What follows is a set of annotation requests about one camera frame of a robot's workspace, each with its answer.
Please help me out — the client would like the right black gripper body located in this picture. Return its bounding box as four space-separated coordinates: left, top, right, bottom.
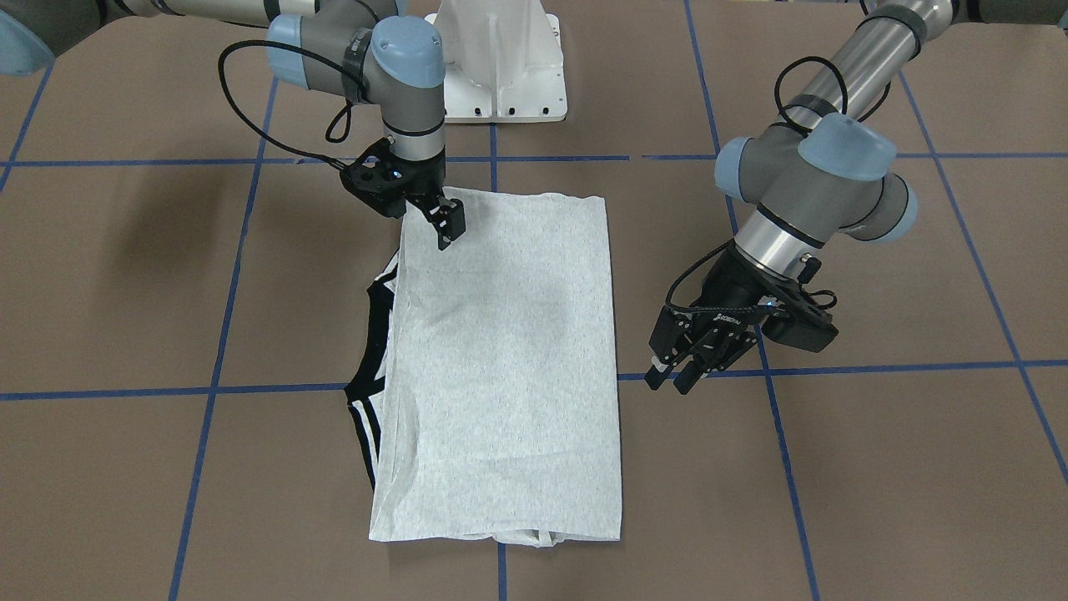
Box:
384 154 446 218

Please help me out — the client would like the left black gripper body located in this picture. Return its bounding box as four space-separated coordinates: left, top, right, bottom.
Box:
649 242 789 371

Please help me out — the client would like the grey cartoon print t-shirt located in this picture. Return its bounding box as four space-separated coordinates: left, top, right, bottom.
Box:
352 187 622 548

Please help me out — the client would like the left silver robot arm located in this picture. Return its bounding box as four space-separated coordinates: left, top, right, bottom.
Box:
644 1 959 393

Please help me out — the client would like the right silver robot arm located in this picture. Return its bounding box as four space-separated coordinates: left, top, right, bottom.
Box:
1 1 466 250

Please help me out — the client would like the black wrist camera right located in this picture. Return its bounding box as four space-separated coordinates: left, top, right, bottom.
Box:
339 138 415 220

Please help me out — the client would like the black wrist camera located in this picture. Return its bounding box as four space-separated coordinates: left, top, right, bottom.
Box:
760 281 839 353
339 138 415 220

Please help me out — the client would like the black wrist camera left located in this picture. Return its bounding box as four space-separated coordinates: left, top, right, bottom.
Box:
760 281 839 353

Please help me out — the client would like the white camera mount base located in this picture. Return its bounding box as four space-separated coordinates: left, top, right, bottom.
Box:
424 1 568 124

